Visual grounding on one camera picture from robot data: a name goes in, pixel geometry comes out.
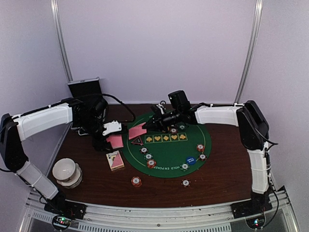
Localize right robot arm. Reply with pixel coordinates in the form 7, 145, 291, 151
143, 90, 271, 214

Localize round green poker mat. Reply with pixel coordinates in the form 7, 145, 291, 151
122, 123, 211, 178

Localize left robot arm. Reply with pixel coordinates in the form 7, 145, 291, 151
0, 98, 126, 215

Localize aluminium frame post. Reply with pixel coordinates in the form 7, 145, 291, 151
50, 0, 73, 83
234, 0, 264, 103

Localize red chips mat edge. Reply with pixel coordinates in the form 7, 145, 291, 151
197, 144, 205, 153

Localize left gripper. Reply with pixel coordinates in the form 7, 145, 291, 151
77, 115, 113, 153

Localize stacked white bowls below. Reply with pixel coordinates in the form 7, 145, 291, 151
56, 163, 83, 189

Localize white ceramic bowl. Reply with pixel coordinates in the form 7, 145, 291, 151
52, 159, 76, 181

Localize card deck box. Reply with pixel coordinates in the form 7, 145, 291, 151
106, 150, 125, 171

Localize red black triangular dealer button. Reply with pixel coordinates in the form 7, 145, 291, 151
131, 136, 144, 146

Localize green chips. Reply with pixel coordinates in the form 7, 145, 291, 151
180, 163, 189, 171

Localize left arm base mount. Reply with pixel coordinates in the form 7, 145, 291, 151
44, 201, 87, 219

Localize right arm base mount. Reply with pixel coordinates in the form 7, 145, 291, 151
231, 200, 273, 219

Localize right aluminium frame post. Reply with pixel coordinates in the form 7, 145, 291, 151
234, 0, 264, 103

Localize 20 chips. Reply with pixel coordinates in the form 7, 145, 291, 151
144, 153, 153, 160

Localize left aluminium frame post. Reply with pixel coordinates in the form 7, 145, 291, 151
50, 0, 73, 83

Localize red 5 chip stack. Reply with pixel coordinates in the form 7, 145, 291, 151
131, 176, 142, 187

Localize placed 100 chip stack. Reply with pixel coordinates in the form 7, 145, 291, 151
181, 179, 191, 188

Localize front aluminium rail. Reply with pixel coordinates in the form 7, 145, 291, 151
17, 190, 300, 232

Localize aluminium poker case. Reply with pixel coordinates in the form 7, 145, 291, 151
68, 77, 108, 134

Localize dealt red-backed card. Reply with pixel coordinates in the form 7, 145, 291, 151
128, 122, 147, 140

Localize orange black 100 chip stack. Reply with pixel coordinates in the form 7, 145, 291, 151
198, 154, 207, 161

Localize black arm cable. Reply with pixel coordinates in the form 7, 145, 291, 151
101, 93, 136, 123

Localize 100 chips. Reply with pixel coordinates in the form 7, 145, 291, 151
140, 147, 148, 154

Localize blue small blind button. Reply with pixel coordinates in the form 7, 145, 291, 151
186, 157, 197, 165

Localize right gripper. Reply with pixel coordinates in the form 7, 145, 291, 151
142, 108, 182, 134

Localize red chips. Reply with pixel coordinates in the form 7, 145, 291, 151
169, 128, 178, 134
147, 159, 156, 169

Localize red-backed playing card deck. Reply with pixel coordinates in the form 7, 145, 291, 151
106, 134, 124, 149

